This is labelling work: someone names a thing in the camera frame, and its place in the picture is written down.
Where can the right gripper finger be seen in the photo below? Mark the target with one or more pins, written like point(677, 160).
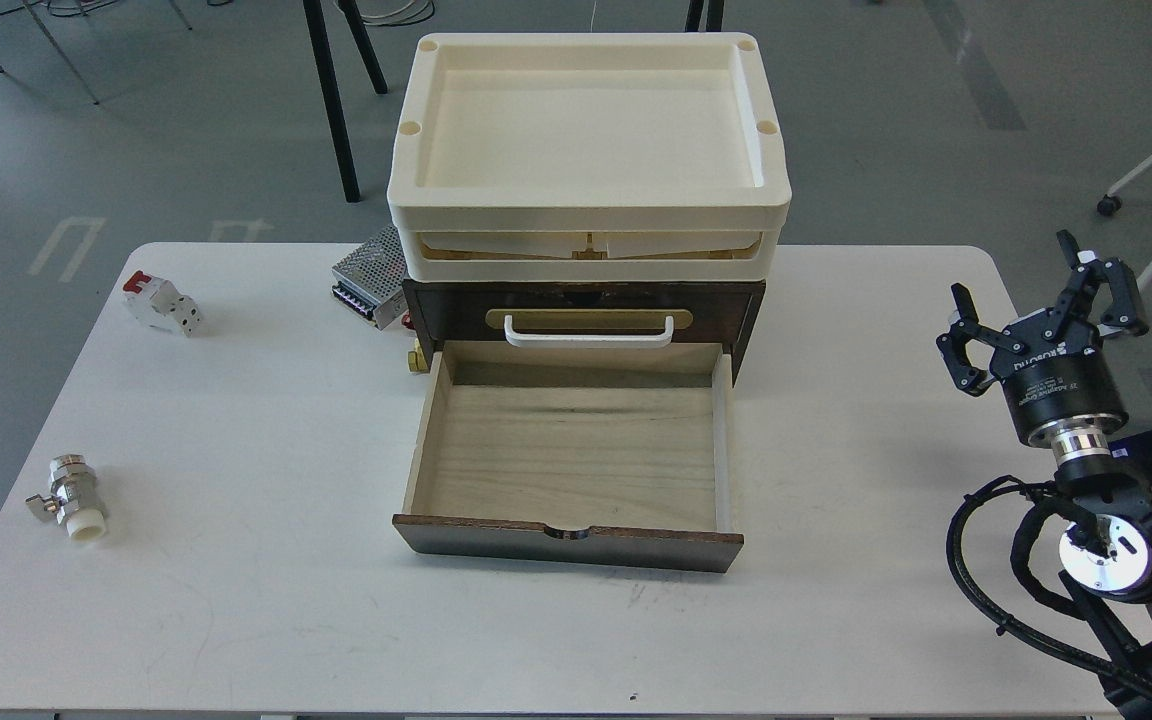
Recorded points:
point(965, 327)
point(1101, 299)

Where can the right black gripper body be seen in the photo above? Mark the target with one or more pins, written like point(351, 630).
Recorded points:
point(1052, 368)

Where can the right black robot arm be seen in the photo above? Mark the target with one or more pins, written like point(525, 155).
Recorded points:
point(1084, 548)

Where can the open wooden drawer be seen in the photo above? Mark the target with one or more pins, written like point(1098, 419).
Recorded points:
point(611, 456)

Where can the cream plastic tray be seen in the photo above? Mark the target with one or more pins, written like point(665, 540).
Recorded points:
point(601, 157)

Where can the brass fitting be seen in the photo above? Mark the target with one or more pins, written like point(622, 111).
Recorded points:
point(417, 361)

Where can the metal mesh power supply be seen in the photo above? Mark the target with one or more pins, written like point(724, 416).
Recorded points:
point(370, 280)

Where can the red white circuit breaker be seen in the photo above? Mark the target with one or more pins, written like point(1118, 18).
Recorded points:
point(156, 303)

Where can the metal ball valve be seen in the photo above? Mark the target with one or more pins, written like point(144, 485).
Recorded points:
point(73, 502)

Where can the white drawer handle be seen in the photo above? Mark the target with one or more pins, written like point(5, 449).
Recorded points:
point(587, 340)

